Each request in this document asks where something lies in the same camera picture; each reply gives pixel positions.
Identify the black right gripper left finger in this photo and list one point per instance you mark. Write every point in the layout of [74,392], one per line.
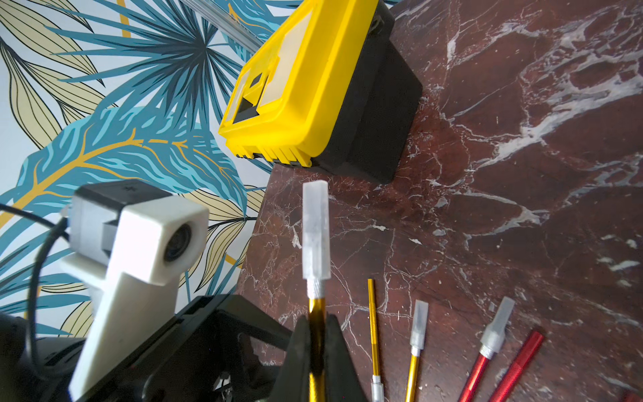
[293,380]

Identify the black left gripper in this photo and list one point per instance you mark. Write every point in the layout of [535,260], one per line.
[203,354]

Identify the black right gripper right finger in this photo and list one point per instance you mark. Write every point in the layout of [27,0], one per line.
[342,382]

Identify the gold carving knife capped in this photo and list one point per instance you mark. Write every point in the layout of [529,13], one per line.
[417,343]

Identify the translucent white knife cap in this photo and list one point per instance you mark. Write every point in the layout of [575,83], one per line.
[315,231]

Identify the gold carving knife reversed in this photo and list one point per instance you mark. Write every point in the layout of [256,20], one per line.
[377,389]

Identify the red carving knife capped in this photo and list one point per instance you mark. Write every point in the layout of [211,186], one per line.
[492,340]

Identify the red carving knife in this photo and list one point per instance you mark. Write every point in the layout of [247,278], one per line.
[523,359]
[631,396]

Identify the yellow black plastic toolbox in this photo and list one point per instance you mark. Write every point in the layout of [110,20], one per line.
[328,91]

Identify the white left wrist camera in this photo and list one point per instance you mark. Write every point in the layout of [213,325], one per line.
[130,243]

